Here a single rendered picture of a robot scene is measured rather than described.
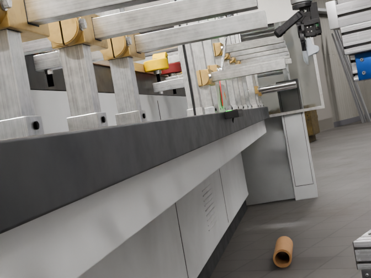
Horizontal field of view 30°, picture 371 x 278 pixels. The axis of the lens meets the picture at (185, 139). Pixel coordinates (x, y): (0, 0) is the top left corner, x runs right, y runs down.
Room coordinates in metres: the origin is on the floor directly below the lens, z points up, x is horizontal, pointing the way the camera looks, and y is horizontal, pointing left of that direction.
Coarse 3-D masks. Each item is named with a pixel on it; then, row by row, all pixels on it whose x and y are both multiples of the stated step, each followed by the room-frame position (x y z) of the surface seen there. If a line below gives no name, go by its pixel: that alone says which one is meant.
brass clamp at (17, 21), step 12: (0, 0) 0.70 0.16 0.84; (12, 0) 0.73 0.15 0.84; (0, 12) 0.70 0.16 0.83; (12, 12) 0.73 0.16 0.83; (24, 12) 0.76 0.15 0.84; (0, 24) 0.72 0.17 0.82; (12, 24) 0.72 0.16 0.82; (24, 24) 0.75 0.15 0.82; (24, 36) 0.79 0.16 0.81; (36, 36) 0.81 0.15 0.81; (48, 36) 0.82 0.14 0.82
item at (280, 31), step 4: (296, 12) 2.42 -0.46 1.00; (292, 16) 2.42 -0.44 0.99; (296, 16) 2.42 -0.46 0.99; (300, 16) 2.42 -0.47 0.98; (288, 20) 2.42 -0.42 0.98; (292, 20) 2.42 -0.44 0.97; (296, 20) 2.42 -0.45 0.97; (284, 24) 2.43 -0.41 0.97; (288, 24) 2.42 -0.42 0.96; (292, 24) 2.42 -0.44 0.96; (276, 28) 2.45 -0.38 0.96; (280, 28) 2.43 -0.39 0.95; (284, 28) 2.43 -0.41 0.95; (288, 28) 2.43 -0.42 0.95; (276, 32) 2.43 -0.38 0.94; (280, 32) 2.43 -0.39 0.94; (284, 32) 2.44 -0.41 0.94; (276, 36) 2.46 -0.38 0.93; (280, 36) 2.44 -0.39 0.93
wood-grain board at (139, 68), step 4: (96, 64) 1.77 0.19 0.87; (100, 64) 1.80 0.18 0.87; (104, 64) 1.83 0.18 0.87; (108, 64) 1.87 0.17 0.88; (136, 64) 2.19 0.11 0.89; (140, 64) 2.24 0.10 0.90; (136, 68) 2.18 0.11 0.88; (140, 68) 2.23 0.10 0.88; (144, 68) 2.29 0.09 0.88; (140, 72) 2.26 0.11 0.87; (144, 72) 2.28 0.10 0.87; (152, 72) 2.40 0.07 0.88; (164, 76) 2.62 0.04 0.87
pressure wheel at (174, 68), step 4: (168, 64) 2.49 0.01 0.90; (172, 64) 2.49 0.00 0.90; (176, 64) 2.50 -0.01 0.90; (180, 64) 2.52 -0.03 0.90; (168, 68) 2.49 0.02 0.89; (172, 68) 2.49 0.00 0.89; (176, 68) 2.50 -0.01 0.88; (180, 68) 2.51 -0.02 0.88; (164, 72) 2.50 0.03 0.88; (168, 72) 2.49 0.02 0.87; (172, 72) 2.50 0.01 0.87; (176, 72) 2.55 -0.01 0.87; (168, 76) 2.53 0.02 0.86; (176, 92) 2.53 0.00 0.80
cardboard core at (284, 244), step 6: (282, 240) 3.15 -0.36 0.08; (288, 240) 3.17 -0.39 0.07; (276, 246) 3.10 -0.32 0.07; (282, 246) 3.02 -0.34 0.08; (288, 246) 3.06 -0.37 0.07; (276, 252) 2.97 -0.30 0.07; (282, 252) 3.22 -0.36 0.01; (288, 252) 2.96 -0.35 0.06; (276, 258) 3.02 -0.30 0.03; (282, 258) 3.10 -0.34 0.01; (288, 258) 3.05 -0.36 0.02; (276, 264) 2.97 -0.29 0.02; (282, 264) 2.98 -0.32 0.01; (288, 264) 2.96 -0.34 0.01
